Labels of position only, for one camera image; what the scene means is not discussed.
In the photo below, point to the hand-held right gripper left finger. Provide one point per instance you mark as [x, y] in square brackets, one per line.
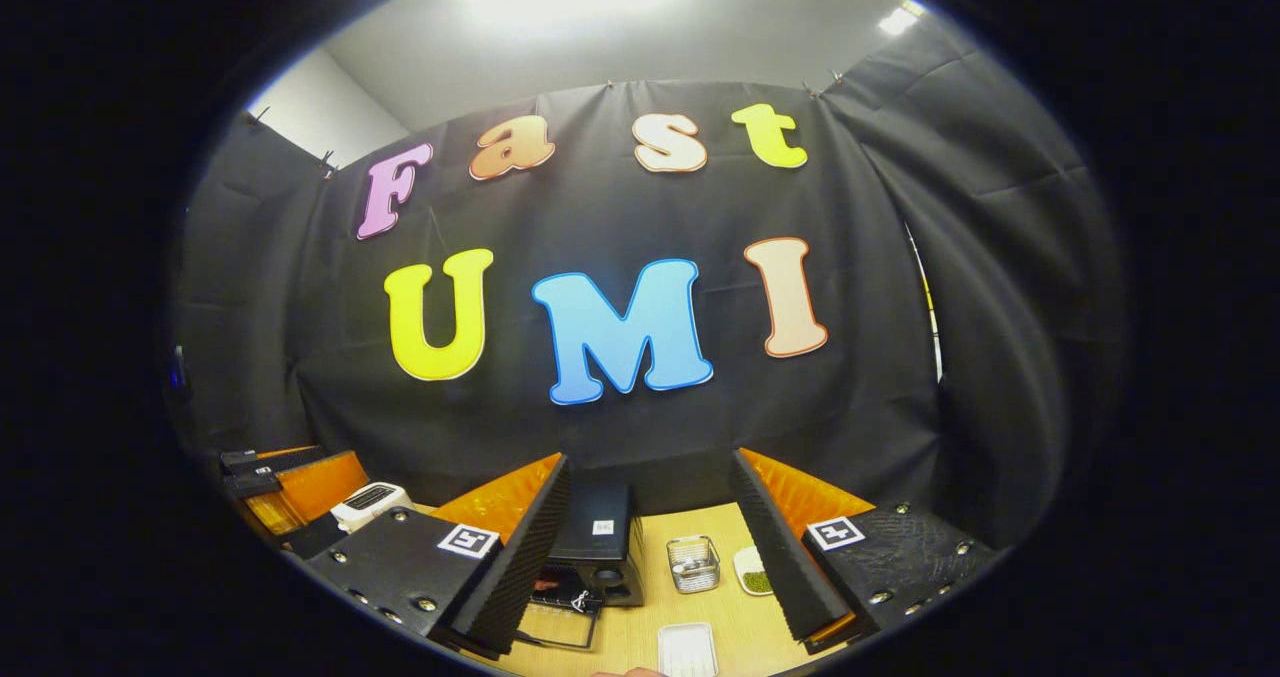
[510, 577]

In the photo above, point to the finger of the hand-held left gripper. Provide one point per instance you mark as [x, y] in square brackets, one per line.
[320, 487]
[285, 454]

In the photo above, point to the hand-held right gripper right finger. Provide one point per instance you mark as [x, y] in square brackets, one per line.
[785, 557]

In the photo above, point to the black electric oven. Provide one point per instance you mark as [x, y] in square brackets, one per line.
[595, 542]

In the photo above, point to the white divided plate with beans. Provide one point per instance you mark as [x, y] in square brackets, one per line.
[752, 572]

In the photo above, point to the white toaster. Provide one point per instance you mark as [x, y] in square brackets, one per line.
[370, 505]

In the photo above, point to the white rectangular tray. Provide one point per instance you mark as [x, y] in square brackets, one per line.
[688, 652]

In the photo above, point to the black backdrop cloth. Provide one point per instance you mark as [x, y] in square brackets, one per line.
[650, 207]

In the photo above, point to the small ceiling light panel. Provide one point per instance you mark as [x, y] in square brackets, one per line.
[900, 19]

